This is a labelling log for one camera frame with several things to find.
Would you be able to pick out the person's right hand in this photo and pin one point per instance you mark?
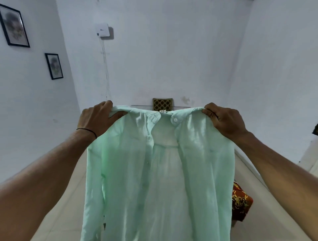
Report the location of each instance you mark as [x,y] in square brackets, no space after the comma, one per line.
[227,123]

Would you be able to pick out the person's left hand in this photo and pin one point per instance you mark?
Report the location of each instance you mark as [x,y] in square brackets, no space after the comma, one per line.
[95,118]

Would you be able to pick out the person's right thumb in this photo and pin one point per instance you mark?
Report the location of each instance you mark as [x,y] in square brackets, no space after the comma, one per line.
[209,114]

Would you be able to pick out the person's left thumb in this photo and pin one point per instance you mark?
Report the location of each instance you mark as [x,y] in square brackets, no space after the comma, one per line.
[118,114]

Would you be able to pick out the mint green button shirt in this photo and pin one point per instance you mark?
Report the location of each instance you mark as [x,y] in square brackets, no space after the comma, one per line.
[159,178]

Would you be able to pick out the person's left forearm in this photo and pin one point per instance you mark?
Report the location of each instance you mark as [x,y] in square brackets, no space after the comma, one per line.
[42,183]

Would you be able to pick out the person's right forearm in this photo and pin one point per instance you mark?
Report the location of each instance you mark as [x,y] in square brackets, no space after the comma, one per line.
[280,173]

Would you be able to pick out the black wrist band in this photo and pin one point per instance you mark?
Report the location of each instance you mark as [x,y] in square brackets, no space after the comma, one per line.
[87,131]

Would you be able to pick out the patterned brown cushion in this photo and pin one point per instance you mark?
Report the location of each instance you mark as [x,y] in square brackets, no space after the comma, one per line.
[162,104]

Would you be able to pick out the small black framed picture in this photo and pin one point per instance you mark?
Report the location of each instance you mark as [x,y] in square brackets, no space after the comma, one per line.
[54,66]

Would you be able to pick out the red patterned fabric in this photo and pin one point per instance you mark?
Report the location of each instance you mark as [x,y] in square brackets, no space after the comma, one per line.
[240,201]

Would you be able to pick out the dark object at edge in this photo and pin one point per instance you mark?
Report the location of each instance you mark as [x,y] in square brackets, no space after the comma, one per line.
[315,129]

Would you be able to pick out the large black framed picture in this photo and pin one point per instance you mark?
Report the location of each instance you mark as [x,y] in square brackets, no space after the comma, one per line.
[14,26]

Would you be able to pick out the white wall router box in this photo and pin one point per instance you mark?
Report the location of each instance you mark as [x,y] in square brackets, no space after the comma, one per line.
[102,30]

